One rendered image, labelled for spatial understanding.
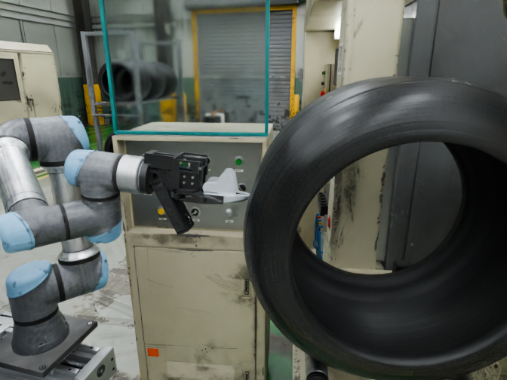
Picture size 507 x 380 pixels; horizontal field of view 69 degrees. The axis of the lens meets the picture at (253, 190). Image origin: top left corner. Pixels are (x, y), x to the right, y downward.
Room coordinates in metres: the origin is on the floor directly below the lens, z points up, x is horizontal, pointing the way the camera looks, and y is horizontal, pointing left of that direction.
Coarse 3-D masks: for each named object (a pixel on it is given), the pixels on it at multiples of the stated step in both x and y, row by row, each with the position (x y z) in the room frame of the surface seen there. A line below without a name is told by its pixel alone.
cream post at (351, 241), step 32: (352, 0) 0.92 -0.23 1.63; (384, 0) 0.92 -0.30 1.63; (352, 32) 0.92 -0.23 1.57; (384, 32) 0.92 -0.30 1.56; (352, 64) 0.92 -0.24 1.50; (384, 64) 0.92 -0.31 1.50; (384, 160) 0.92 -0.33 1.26; (352, 192) 0.92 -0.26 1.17; (352, 224) 0.92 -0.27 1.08; (352, 256) 0.92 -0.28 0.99
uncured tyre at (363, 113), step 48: (336, 96) 0.64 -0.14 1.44; (384, 96) 0.57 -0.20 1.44; (432, 96) 0.55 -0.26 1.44; (480, 96) 0.55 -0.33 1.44; (288, 144) 0.59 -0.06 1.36; (336, 144) 0.55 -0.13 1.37; (384, 144) 0.54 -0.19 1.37; (480, 144) 0.52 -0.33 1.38; (288, 192) 0.55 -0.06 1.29; (480, 192) 0.78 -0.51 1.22; (288, 240) 0.55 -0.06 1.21; (480, 240) 0.77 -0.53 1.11; (288, 288) 0.55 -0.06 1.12; (336, 288) 0.81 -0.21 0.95; (384, 288) 0.80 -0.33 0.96; (432, 288) 0.78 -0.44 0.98; (480, 288) 0.70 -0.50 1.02; (288, 336) 0.58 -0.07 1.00; (336, 336) 0.56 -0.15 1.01; (384, 336) 0.69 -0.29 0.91; (432, 336) 0.66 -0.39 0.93; (480, 336) 0.54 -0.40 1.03
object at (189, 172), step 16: (144, 160) 0.68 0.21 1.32; (160, 160) 0.68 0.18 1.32; (176, 160) 0.66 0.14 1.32; (192, 160) 0.70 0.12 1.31; (144, 176) 0.67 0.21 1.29; (160, 176) 0.68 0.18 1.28; (176, 176) 0.66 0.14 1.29; (192, 176) 0.67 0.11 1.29; (144, 192) 0.68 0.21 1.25; (176, 192) 0.66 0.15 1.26; (192, 192) 0.66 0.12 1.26
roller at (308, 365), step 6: (306, 354) 0.63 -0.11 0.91; (306, 360) 0.61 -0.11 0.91; (312, 360) 0.60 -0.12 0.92; (306, 366) 0.60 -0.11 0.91; (312, 366) 0.59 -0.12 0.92; (318, 366) 0.58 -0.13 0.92; (324, 366) 0.59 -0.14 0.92; (306, 372) 0.58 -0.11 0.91; (312, 372) 0.57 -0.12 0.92; (318, 372) 0.57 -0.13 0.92; (324, 372) 0.57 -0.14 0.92; (306, 378) 0.57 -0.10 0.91; (312, 378) 0.56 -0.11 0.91; (318, 378) 0.56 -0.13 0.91; (324, 378) 0.56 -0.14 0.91
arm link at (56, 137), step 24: (24, 120) 0.96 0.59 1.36; (48, 120) 0.99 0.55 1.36; (72, 120) 1.02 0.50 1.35; (48, 144) 0.96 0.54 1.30; (72, 144) 0.99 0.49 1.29; (48, 168) 0.96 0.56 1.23; (72, 192) 0.98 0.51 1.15; (72, 240) 0.97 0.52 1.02; (72, 264) 0.95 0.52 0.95; (96, 264) 0.98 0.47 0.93; (72, 288) 0.93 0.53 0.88; (96, 288) 0.97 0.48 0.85
